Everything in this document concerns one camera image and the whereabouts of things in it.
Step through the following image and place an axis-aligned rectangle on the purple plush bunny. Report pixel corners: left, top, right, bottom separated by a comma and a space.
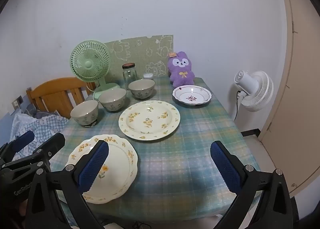
167, 51, 196, 88

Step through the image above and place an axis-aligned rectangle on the white plate with purple flower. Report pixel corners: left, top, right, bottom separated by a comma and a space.
172, 85, 212, 108

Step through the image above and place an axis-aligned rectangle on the green desk fan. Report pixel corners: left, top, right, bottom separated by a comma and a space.
69, 40, 120, 101

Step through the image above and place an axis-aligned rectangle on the wall socket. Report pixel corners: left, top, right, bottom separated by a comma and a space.
12, 95, 24, 110

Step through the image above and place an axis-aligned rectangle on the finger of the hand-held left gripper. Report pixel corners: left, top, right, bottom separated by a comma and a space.
0, 130, 35, 163
0, 133, 66, 177

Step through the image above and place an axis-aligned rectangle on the wooden headboard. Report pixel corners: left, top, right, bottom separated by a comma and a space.
26, 77, 97, 120

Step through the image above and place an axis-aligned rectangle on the green cartoon print mat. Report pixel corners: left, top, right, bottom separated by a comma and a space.
104, 35, 174, 82

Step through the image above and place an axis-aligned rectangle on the beige door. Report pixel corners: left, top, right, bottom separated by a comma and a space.
257, 0, 320, 194

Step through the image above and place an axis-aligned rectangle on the floral ceramic bowl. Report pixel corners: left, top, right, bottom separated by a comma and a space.
70, 99, 99, 127
128, 79, 156, 100
98, 88, 127, 112

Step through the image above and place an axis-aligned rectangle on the white standing fan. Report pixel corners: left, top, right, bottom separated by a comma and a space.
231, 70, 274, 121

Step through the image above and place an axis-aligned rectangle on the blue checked cartoon blanket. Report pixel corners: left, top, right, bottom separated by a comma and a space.
0, 109, 70, 160

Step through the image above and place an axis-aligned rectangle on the glass jar with dark lid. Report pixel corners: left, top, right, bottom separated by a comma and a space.
122, 63, 137, 85

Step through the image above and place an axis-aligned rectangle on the large round yellow floral plate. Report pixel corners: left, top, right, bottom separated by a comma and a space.
118, 100, 181, 142

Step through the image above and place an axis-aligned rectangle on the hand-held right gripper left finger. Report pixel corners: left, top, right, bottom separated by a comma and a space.
25, 140, 110, 229

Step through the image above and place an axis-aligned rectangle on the scalloped yellow floral plate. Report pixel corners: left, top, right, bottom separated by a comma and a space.
65, 134, 138, 204

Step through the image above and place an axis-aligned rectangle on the grey-blue cloth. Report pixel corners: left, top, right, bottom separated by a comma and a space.
24, 104, 59, 120

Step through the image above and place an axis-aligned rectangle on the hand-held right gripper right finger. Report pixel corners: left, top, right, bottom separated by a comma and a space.
210, 140, 294, 229

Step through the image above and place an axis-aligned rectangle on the plaid tablecloth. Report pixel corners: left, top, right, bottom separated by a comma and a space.
49, 77, 260, 227

